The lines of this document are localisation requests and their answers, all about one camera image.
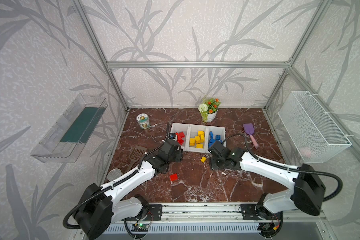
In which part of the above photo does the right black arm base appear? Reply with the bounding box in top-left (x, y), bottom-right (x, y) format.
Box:
top-left (238, 194), bottom-right (284, 221)

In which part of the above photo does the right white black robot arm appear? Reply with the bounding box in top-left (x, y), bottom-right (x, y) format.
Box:
top-left (208, 141), bottom-right (343, 219)

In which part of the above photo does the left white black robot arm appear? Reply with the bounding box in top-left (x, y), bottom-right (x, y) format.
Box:
top-left (63, 131), bottom-right (183, 240)

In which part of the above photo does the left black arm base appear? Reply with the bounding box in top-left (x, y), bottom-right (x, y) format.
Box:
top-left (134, 195), bottom-right (163, 221)

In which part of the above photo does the left white bin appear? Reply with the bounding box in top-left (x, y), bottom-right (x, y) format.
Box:
top-left (171, 123), bottom-right (190, 151)

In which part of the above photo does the white bin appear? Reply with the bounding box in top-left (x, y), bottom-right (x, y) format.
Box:
top-left (205, 126), bottom-right (226, 149)
top-left (171, 123), bottom-right (190, 151)
top-left (186, 125), bottom-right (208, 153)

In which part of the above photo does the right white bin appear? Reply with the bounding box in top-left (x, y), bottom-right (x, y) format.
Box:
top-left (205, 126), bottom-right (226, 149)

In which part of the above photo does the middle white bin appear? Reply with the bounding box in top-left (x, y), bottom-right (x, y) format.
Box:
top-left (186, 125), bottom-right (208, 153)

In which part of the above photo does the brown slotted scoop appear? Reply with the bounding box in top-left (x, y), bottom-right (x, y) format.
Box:
top-left (128, 146), bottom-right (147, 171)

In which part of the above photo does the purple pink scoop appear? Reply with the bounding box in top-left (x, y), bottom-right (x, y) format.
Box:
top-left (243, 123), bottom-right (259, 149)

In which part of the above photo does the white potted flower plant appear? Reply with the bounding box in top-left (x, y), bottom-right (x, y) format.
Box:
top-left (198, 98), bottom-right (221, 123)

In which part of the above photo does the green circuit board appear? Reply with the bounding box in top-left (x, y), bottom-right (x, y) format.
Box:
top-left (131, 224), bottom-right (150, 233)

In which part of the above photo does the pink item in basket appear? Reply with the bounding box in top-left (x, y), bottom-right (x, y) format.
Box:
top-left (299, 147), bottom-right (314, 158)

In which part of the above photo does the green mat in shelf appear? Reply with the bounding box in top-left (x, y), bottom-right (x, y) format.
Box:
top-left (60, 107), bottom-right (99, 143)

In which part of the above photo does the aluminium front rail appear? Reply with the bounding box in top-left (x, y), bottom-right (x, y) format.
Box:
top-left (74, 201), bottom-right (319, 224)

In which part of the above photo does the white wire mesh basket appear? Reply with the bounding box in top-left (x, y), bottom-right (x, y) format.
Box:
top-left (278, 91), bottom-right (352, 164)

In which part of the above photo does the clear plastic wall shelf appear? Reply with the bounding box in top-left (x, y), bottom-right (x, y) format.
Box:
top-left (31, 94), bottom-right (108, 163)

